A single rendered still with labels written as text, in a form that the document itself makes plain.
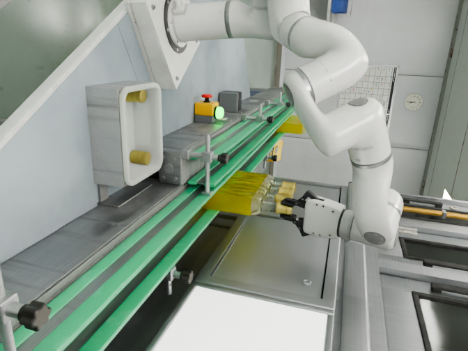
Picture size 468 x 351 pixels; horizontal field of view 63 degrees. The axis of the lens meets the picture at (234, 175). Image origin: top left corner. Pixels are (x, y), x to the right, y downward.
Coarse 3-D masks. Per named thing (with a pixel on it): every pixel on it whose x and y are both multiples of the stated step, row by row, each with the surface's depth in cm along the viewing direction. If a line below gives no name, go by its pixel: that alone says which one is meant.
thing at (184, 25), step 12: (180, 0) 101; (168, 12) 99; (180, 12) 100; (192, 12) 99; (204, 12) 98; (216, 12) 97; (168, 24) 100; (180, 24) 101; (192, 24) 100; (204, 24) 99; (216, 24) 98; (180, 36) 103; (192, 36) 102; (204, 36) 102; (216, 36) 101
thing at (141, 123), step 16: (160, 96) 95; (128, 112) 95; (144, 112) 96; (160, 112) 96; (128, 128) 96; (144, 128) 98; (160, 128) 97; (128, 144) 96; (144, 144) 99; (160, 144) 98; (128, 160) 84; (160, 160) 100; (128, 176) 85; (144, 176) 92
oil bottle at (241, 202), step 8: (216, 192) 109; (224, 192) 109; (232, 192) 110; (240, 192) 110; (248, 192) 110; (216, 200) 109; (224, 200) 109; (232, 200) 108; (240, 200) 107; (248, 200) 106; (256, 200) 106; (208, 208) 111; (216, 208) 110; (224, 208) 109; (232, 208) 109; (240, 208) 108; (248, 208) 107; (256, 208) 107
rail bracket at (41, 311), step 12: (0, 276) 40; (0, 288) 40; (0, 300) 40; (12, 300) 41; (0, 312) 40; (12, 312) 40; (24, 312) 39; (36, 312) 39; (48, 312) 41; (0, 324) 41; (24, 324) 39; (36, 324) 39; (12, 336) 43; (12, 348) 43
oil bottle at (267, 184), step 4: (232, 176) 123; (236, 176) 123; (240, 176) 123; (228, 180) 120; (232, 180) 119; (236, 180) 119; (240, 180) 119; (244, 180) 119; (248, 180) 119; (252, 180) 119; (256, 180) 120; (260, 180) 120; (264, 180) 120; (252, 184) 117; (256, 184) 117; (260, 184) 117; (264, 184) 117; (268, 184) 118; (268, 188) 117; (268, 192) 117
